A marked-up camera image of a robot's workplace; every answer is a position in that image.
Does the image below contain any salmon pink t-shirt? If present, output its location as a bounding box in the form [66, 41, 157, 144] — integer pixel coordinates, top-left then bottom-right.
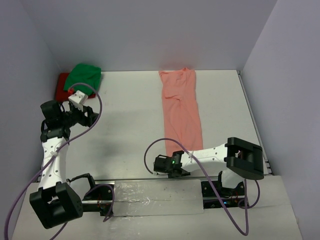
[158, 68, 204, 151]

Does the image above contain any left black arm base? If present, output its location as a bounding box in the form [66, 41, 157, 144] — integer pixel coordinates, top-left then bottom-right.
[66, 173, 115, 222]

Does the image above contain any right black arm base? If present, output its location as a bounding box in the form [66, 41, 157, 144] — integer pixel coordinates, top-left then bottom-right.
[200, 179, 245, 209]

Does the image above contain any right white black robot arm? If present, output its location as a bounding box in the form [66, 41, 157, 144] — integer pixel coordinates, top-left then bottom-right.
[153, 137, 265, 196]

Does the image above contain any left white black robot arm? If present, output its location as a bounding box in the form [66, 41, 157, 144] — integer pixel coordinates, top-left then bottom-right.
[29, 96, 99, 229]

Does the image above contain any red folded t-shirt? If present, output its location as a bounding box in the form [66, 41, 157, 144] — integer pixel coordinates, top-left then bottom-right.
[55, 72, 101, 102]

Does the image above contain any green folded t-shirt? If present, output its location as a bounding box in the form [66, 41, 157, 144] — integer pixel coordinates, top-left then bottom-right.
[63, 63, 102, 96]

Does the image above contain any silver tape patch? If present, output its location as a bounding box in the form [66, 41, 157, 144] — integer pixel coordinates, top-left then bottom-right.
[112, 179, 204, 217]

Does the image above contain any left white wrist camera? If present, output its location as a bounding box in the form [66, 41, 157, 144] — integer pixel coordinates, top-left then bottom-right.
[68, 90, 88, 112]

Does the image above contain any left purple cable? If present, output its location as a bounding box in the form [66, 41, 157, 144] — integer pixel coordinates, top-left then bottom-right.
[4, 82, 116, 240]

